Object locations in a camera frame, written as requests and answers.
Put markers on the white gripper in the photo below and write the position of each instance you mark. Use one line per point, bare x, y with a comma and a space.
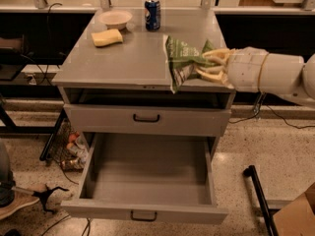
244, 70

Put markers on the person's shoe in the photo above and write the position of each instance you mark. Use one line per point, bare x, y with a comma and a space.
20, 201

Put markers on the wire basket with snacks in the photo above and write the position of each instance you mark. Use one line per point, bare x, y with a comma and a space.
68, 149

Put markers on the yellow sponge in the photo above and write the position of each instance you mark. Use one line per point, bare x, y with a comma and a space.
106, 37

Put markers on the grey drawer cabinet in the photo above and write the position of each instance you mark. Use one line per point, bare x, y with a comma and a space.
134, 72

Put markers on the blue soda can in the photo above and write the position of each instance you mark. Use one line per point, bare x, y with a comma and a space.
152, 14

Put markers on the black grabber tool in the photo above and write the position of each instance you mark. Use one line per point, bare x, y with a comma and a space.
43, 196

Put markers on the open grey lower drawer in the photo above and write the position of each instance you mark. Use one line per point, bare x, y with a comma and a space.
148, 178

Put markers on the person's jeans leg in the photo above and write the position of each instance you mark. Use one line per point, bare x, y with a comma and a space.
6, 175

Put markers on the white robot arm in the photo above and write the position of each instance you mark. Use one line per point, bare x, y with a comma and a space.
287, 77

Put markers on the green jalapeno chip bag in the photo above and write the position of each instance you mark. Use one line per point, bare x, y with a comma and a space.
181, 59

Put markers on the black metal floor stand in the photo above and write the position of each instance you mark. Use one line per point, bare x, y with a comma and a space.
251, 172

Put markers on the cardboard box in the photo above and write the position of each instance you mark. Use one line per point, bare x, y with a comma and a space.
298, 217

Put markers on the white paper bowl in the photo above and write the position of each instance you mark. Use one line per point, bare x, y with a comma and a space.
116, 19

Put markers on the closed grey upper drawer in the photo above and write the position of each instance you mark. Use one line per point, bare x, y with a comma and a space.
147, 120

